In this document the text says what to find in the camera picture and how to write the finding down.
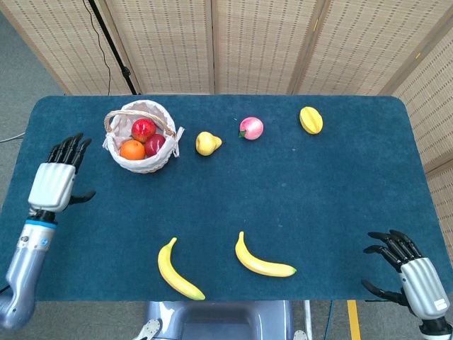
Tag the wicker basket with white liner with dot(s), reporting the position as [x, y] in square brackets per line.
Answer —
[159, 110]

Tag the orange fruit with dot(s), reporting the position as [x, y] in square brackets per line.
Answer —
[131, 150]

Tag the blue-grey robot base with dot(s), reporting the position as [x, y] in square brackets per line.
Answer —
[212, 318]

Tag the bright red speckled apple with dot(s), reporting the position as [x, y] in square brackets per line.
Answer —
[143, 129]

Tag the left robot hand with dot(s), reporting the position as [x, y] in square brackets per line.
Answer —
[53, 184]

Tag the pink peach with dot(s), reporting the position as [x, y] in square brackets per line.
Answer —
[252, 128]

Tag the yellow plastic banana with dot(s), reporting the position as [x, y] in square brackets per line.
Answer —
[170, 272]
[258, 265]

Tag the black tripod stand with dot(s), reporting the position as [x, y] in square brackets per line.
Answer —
[106, 32]

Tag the dark red apple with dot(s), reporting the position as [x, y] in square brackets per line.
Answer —
[156, 145]

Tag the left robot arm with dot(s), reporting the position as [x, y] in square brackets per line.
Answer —
[28, 255]

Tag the yellow starfruit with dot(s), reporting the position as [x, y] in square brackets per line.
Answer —
[311, 120]

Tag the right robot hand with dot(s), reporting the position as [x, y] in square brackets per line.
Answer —
[423, 287]

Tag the blue table mat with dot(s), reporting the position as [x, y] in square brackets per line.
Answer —
[212, 198]

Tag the yellow floor tape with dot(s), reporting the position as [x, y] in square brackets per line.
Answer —
[354, 318]

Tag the white floor strip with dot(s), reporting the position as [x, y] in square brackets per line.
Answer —
[309, 318]

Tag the yellow pear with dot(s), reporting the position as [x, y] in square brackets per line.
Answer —
[205, 143]

